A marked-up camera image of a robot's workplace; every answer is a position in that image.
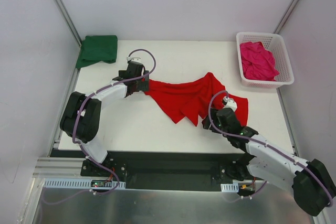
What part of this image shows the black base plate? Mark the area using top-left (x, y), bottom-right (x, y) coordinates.
top-left (49, 149), bottom-right (301, 190)

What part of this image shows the left white cable duct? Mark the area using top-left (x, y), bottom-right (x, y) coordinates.
top-left (44, 178), bottom-right (126, 190)

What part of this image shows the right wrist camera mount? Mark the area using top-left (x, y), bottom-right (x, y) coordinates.
top-left (223, 96), bottom-right (238, 112)

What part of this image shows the pink t shirt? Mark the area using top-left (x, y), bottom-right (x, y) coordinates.
top-left (239, 41), bottom-right (280, 81)

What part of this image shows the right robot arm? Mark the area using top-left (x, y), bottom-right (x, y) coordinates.
top-left (202, 108), bottom-right (335, 216)

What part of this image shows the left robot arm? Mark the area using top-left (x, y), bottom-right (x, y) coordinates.
top-left (60, 60), bottom-right (151, 176)

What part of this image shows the red t shirt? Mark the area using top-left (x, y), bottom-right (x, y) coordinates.
top-left (144, 71), bottom-right (249, 127)

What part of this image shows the right white cable duct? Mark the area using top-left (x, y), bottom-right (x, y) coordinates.
top-left (220, 183), bottom-right (239, 193)

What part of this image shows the aluminium frame rail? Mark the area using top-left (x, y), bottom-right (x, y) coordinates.
top-left (33, 157), bottom-right (84, 178)

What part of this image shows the folded green t shirt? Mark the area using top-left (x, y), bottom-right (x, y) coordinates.
top-left (76, 35), bottom-right (118, 69)

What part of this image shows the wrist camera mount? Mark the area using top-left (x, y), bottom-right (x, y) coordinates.
top-left (223, 96), bottom-right (238, 112)
top-left (127, 56), bottom-right (141, 63)

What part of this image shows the white cable duct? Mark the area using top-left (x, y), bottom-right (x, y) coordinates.
top-left (44, 178), bottom-right (126, 190)
top-left (220, 183), bottom-right (239, 193)

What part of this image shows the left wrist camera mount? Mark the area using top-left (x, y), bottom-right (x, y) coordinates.
top-left (127, 56), bottom-right (141, 63)

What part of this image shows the white plastic basket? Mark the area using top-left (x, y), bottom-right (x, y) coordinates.
top-left (236, 32), bottom-right (295, 89)

